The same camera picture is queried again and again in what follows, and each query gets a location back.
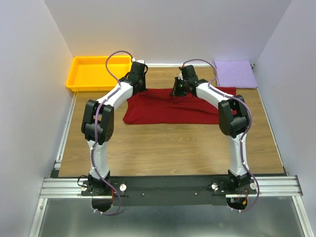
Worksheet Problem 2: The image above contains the folded lavender t shirt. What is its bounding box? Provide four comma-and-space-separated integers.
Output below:
214, 60, 258, 89

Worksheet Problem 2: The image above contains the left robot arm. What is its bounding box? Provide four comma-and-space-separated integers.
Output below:
81, 60, 148, 195

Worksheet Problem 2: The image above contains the red t shirt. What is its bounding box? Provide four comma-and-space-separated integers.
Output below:
122, 86, 237, 126

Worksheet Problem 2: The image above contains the aluminium frame rail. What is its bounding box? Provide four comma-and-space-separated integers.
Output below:
28, 91, 304, 237

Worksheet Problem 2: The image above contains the yellow plastic bin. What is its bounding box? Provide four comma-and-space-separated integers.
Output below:
66, 55, 131, 92

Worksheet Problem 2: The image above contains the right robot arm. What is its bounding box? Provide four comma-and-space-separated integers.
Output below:
170, 65, 252, 194

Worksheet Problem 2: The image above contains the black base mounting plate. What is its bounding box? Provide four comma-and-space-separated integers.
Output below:
80, 175, 257, 209

